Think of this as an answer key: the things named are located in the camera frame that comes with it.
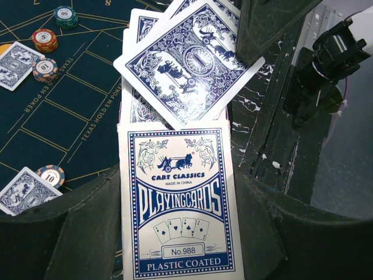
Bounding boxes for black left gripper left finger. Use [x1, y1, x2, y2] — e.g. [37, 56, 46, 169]
[1, 166, 121, 279]

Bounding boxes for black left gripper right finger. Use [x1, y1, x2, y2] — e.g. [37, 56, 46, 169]
[234, 170, 372, 279]

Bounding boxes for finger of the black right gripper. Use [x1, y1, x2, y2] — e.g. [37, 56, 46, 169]
[235, 0, 320, 67]

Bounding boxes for blue white chips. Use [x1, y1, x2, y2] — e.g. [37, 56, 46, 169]
[36, 164, 65, 189]
[32, 57, 58, 83]

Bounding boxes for dealt face-down playing card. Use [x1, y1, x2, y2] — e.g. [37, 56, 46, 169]
[1, 166, 63, 216]

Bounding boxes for pulled face-down playing card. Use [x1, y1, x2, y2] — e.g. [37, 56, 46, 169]
[112, 2, 266, 131]

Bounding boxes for blue playing card box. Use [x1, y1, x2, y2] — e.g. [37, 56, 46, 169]
[118, 120, 244, 279]

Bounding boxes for green chips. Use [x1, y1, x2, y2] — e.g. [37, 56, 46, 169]
[54, 6, 78, 30]

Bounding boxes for orange chips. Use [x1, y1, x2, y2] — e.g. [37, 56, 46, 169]
[31, 29, 58, 53]

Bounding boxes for round blue poker mat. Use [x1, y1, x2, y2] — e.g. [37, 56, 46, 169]
[1, 1, 163, 193]

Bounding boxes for aluminium rail frame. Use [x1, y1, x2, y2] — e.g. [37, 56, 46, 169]
[302, 4, 342, 44]

